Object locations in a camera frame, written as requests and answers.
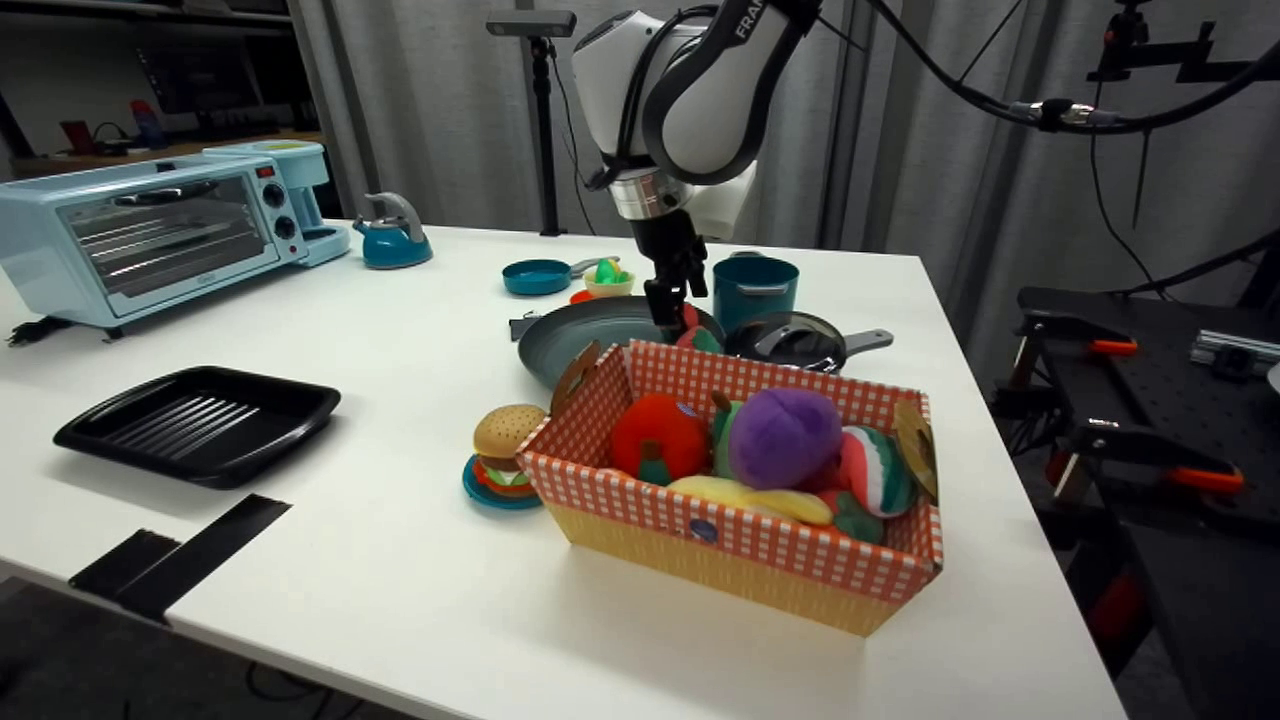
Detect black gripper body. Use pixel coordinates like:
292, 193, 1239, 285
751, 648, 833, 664
632, 210, 708, 297

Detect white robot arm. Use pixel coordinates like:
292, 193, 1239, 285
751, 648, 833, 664
572, 0, 819, 339

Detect teal pot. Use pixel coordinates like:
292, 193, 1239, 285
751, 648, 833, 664
710, 252, 799, 334

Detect black pot with lid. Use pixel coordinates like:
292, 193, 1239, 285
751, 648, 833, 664
725, 312, 892, 378

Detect large grey frying pan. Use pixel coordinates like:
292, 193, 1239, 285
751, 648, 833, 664
516, 297, 660, 389

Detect small teal frying pan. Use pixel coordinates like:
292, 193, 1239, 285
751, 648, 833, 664
498, 256, 613, 302

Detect large red plush tomato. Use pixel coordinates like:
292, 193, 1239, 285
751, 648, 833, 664
609, 391, 708, 483

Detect purple plush toy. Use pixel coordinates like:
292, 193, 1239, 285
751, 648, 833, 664
725, 389, 838, 490

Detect yellow toy banana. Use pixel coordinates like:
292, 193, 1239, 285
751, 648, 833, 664
666, 477, 833, 525

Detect grey curtain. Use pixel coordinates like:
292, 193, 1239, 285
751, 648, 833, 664
289, 0, 1280, 378

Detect toy burger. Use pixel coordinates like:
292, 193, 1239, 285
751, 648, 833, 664
462, 406, 543, 508

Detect watermelon slice toy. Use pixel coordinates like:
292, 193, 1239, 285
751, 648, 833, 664
838, 425, 913, 522

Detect red checkered cardboard basket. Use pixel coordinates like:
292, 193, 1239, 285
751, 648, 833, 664
518, 339, 942, 636

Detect black grill tray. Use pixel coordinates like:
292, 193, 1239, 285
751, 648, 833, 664
54, 363, 338, 490

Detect light blue toaster oven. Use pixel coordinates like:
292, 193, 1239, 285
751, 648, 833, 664
0, 140, 346, 329

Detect black tape strips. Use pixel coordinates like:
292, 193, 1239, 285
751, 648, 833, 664
72, 498, 289, 619

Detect black camera on stand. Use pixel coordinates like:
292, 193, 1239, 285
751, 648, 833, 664
485, 10, 574, 237

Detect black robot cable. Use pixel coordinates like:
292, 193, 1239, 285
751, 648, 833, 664
865, 0, 1280, 136

